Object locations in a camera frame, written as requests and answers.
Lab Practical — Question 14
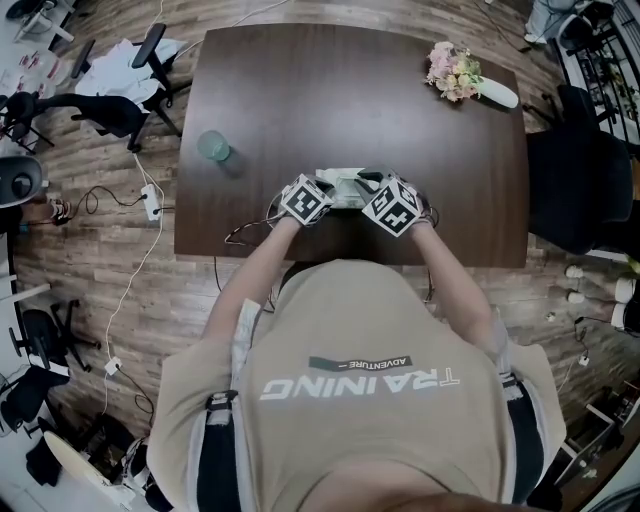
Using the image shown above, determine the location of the black office chair with armrests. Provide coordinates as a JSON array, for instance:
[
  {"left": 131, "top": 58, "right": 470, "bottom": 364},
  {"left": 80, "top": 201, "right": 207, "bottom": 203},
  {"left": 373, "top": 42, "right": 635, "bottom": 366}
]
[{"left": 37, "top": 22, "right": 184, "bottom": 154}]

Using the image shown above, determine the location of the long white power cable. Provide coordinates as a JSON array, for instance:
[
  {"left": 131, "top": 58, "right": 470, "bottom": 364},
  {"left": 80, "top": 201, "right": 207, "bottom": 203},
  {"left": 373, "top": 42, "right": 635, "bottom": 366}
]
[{"left": 102, "top": 152, "right": 166, "bottom": 416}]

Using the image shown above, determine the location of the black mesh office chair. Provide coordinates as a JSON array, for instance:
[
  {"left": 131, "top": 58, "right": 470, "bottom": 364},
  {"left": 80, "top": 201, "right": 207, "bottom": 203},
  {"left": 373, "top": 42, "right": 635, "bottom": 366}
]
[{"left": 522, "top": 83, "right": 621, "bottom": 136}]

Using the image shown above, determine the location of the cream round board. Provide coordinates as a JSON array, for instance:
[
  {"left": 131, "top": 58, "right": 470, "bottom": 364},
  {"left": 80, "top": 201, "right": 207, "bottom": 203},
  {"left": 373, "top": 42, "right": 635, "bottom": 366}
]
[{"left": 42, "top": 430, "right": 110, "bottom": 489}]

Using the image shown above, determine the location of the pink flower bouquet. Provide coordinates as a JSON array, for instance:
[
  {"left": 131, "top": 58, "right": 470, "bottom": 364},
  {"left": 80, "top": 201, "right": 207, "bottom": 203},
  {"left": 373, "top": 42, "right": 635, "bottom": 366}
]
[{"left": 424, "top": 41, "right": 485, "bottom": 104}]

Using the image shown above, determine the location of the person's left forearm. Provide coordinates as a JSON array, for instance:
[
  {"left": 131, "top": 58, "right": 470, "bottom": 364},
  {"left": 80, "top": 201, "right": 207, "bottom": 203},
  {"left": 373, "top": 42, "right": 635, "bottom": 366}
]
[{"left": 202, "top": 215, "right": 301, "bottom": 351}]

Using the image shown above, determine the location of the black looped floor cable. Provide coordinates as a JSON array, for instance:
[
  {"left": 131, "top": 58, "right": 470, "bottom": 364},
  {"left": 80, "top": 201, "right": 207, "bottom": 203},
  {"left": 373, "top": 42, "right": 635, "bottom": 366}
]
[{"left": 64, "top": 185, "right": 151, "bottom": 219}]

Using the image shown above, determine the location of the group of clear water bottles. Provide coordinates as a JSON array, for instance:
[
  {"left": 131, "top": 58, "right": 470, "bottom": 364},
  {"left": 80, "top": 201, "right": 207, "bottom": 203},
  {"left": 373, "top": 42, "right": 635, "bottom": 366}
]
[{"left": 0, "top": 47, "right": 71, "bottom": 96}]

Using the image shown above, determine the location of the beige printed t-shirt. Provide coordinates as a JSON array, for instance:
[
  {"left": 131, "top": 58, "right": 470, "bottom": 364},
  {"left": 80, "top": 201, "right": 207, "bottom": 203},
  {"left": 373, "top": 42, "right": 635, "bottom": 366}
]
[{"left": 147, "top": 258, "right": 566, "bottom": 512}]

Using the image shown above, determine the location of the person's right forearm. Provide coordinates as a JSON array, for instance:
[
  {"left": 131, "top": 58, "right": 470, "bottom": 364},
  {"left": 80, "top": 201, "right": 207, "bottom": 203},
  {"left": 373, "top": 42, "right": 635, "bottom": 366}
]
[{"left": 408, "top": 222, "right": 494, "bottom": 346}]

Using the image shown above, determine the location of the black shoulder strap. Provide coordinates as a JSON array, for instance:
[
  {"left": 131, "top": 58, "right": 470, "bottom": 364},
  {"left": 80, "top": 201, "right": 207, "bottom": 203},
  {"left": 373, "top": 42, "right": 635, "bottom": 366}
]
[
  {"left": 197, "top": 389, "right": 242, "bottom": 512},
  {"left": 502, "top": 374, "right": 546, "bottom": 501}
]

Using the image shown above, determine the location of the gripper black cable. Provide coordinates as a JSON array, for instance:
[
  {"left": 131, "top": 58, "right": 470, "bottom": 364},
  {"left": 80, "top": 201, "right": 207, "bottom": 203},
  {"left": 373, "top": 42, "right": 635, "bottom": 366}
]
[
  {"left": 407, "top": 197, "right": 441, "bottom": 304},
  {"left": 214, "top": 192, "right": 286, "bottom": 301}
]

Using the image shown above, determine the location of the white clothes pile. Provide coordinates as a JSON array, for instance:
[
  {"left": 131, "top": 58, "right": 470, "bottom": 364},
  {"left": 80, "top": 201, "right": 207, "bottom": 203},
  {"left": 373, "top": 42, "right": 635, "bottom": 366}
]
[{"left": 74, "top": 38, "right": 186, "bottom": 104}]

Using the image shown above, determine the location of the white vase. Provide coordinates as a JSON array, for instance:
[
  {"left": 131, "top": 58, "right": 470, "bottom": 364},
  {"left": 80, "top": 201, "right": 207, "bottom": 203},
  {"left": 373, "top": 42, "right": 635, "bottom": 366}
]
[{"left": 477, "top": 77, "right": 520, "bottom": 110}]

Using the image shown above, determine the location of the black metal railing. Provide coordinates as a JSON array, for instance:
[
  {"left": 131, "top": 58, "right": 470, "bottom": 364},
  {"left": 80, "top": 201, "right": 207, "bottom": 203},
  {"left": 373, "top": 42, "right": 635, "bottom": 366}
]
[{"left": 559, "top": 0, "right": 640, "bottom": 146}]

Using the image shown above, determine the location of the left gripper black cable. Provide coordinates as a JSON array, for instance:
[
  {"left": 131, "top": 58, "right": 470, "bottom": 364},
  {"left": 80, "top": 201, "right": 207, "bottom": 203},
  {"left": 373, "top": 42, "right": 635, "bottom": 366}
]
[{"left": 214, "top": 192, "right": 286, "bottom": 301}]

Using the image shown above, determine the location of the large black office chair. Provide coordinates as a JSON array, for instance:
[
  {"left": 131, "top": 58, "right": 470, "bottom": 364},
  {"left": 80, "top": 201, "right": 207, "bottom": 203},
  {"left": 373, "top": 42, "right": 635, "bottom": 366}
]
[{"left": 527, "top": 129, "right": 635, "bottom": 256}]

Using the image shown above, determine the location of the black swivel chair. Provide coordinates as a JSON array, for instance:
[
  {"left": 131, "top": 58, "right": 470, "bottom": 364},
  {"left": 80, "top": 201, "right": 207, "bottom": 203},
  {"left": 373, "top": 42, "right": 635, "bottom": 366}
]
[{"left": 8, "top": 299, "right": 101, "bottom": 372}]

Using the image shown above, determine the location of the left black shoulder strap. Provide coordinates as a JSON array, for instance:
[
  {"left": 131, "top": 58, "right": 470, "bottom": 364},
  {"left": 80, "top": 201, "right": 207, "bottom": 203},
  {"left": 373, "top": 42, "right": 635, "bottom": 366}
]
[{"left": 197, "top": 389, "right": 242, "bottom": 512}]

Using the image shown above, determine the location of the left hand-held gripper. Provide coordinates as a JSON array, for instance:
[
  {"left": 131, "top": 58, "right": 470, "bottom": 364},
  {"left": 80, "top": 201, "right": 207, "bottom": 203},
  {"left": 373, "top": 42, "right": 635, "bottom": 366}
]
[{"left": 279, "top": 173, "right": 336, "bottom": 229}]

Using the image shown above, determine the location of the right black shoulder strap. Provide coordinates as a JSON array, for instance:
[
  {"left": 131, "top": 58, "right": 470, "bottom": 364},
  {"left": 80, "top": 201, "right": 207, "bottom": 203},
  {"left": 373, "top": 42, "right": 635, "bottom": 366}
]
[{"left": 502, "top": 374, "right": 546, "bottom": 501}]

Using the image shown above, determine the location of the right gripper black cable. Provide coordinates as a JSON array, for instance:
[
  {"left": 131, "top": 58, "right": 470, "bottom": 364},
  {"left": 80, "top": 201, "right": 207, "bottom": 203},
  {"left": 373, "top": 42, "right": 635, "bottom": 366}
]
[{"left": 407, "top": 197, "right": 441, "bottom": 304}]

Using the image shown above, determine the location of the white power strip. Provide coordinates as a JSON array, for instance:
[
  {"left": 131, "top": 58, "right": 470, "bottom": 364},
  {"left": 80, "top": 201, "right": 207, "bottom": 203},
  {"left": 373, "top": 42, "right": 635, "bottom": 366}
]
[{"left": 140, "top": 183, "right": 165, "bottom": 222}]

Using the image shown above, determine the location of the white plastic block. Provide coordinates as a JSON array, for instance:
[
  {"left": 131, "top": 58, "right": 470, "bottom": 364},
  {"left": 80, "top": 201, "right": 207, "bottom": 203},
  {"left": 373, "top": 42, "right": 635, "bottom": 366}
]
[{"left": 333, "top": 172, "right": 364, "bottom": 194}]

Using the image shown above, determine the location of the small black office chair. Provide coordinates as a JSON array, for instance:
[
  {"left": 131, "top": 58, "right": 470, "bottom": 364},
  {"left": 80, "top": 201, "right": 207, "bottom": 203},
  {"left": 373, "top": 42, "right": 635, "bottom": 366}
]
[{"left": 0, "top": 92, "right": 56, "bottom": 154}]

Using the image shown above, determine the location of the translucent green cup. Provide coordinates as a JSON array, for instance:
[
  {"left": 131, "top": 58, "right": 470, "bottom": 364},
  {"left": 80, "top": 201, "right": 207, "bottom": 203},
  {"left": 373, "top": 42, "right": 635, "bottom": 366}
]
[{"left": 196, "top": 129, "right": 232, "bottom": 162}]

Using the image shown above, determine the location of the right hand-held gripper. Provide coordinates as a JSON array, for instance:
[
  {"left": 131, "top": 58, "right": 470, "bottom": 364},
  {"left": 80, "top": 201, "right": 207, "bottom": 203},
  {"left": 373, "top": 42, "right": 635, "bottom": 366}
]
[{"left": 353, "top": 166, "right": 422, "bottom": 238}]

